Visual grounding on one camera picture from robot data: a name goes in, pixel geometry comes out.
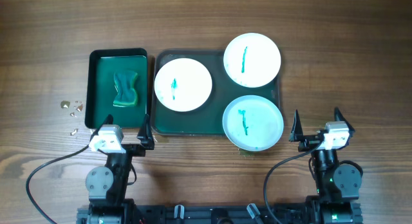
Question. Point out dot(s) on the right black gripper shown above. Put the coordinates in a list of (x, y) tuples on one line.
[(296, 134)]

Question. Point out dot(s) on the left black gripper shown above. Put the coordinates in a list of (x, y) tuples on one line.
[(145, 141)]

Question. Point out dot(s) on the green yellow sponge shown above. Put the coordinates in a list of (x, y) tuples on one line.
[(125, 86)]

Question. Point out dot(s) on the white plate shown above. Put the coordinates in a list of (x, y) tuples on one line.
[(183, 84), (253, 123), (252, 60)]

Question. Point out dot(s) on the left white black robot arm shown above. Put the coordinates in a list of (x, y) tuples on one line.
[(107, 184)]

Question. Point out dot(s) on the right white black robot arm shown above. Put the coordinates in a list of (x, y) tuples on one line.
[(338, 182)]

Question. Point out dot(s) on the small black water tray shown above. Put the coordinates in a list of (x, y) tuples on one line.
[(101, 92)]

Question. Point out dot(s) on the large dark green tray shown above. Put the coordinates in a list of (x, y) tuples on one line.
[(207, 119)]

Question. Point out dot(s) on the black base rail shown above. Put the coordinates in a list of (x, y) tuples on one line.
[(225, 214)]

